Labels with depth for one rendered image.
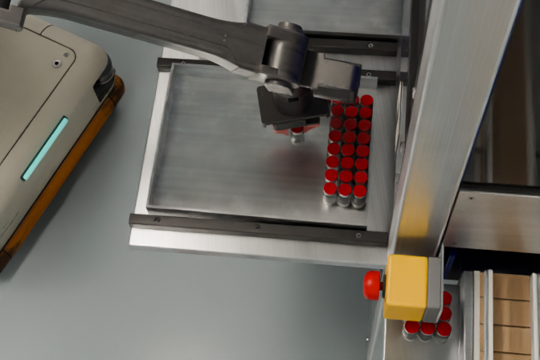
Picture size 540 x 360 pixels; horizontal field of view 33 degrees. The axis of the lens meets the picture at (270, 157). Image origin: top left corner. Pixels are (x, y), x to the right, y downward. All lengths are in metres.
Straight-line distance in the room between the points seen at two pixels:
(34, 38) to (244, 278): 0.81
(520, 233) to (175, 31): 0.51
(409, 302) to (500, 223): 0.16
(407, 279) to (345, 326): 1.05
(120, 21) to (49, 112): 1.15
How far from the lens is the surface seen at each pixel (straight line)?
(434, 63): 0.85
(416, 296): 1.23
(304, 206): 1.43
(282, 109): 1.34
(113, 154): 2.51
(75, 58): 2.35
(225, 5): 1.63
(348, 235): 1.40
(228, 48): 1.18
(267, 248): 1.41
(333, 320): 2.29
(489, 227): 1.21
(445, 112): 0.93
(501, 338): 1.34
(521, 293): 1.36
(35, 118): 2.29
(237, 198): 1.44
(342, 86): 1.24
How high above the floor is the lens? 2.20
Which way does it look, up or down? 64 degrees down
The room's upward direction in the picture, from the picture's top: 7 degrees counter-clockwise
